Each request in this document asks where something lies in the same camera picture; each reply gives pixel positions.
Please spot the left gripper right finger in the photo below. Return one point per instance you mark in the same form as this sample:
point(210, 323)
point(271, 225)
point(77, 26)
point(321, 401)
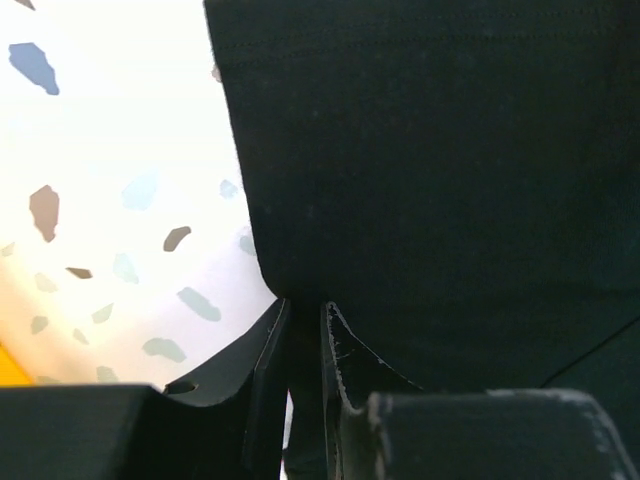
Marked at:
point(380, 425)

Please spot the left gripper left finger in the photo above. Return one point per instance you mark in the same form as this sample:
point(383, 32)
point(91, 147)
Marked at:
point(222, 420)

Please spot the black t shirt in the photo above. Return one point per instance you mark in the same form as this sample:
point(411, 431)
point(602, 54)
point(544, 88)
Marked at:
point(461, 178)

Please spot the yellow plastic tray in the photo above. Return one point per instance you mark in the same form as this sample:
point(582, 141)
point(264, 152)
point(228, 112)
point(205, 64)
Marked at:
point(11, 374)

